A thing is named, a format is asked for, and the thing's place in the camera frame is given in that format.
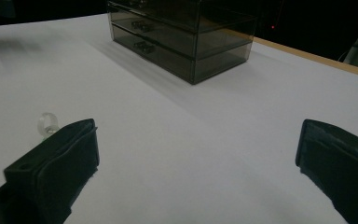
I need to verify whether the white table sheet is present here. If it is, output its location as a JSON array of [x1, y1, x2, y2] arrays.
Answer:
[[0, 12, 358, 224]]

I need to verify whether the clear ring with green stone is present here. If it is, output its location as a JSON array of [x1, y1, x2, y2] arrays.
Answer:
[[36, 112, 61, 140]]

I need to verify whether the smoky acrylic drawer organizer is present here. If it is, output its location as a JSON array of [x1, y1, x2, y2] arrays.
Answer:
[[106, 0, 259, 86]]

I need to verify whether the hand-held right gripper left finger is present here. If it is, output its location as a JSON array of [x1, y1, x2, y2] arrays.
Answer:
[[3, 118, 101, 224]]

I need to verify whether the smoky acrylic drawer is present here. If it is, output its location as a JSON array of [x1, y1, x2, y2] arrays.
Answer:
[[111, 23, 198, 85]]

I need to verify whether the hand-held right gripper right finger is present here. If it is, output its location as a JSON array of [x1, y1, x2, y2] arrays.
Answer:
[[295, 119, 358, 224]]

